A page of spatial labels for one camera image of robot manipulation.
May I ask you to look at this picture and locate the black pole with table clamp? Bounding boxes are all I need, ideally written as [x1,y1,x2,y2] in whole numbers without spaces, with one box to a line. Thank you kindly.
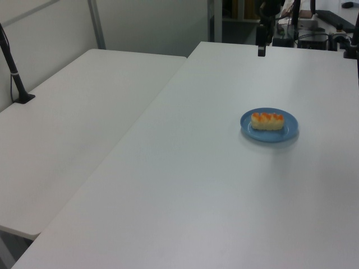
[343,16,359,60]

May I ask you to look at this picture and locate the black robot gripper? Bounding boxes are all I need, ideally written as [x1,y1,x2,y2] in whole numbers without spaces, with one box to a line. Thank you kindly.
[256,0,282,58]

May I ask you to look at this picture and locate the black monitor stand pole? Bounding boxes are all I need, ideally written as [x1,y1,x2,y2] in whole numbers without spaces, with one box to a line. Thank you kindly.
[291,0,301,29]

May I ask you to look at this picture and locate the black electronics box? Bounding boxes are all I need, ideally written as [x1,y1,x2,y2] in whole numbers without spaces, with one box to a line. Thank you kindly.
[297,33,329,50]

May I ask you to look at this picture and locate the blue round plate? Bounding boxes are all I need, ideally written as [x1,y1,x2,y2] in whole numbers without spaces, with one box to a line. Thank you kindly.
[240,107,299,143]

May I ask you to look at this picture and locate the bread with orange topping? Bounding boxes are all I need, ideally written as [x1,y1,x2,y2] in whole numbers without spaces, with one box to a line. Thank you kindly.
[251,112,285,131]

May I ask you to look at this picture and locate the black keyboard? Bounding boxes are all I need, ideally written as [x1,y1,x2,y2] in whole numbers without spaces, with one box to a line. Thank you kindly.
[315,10,356,33]

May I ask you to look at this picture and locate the black camera pole with base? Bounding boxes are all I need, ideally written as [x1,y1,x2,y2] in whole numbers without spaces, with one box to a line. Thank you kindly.
[0,22,36,105]

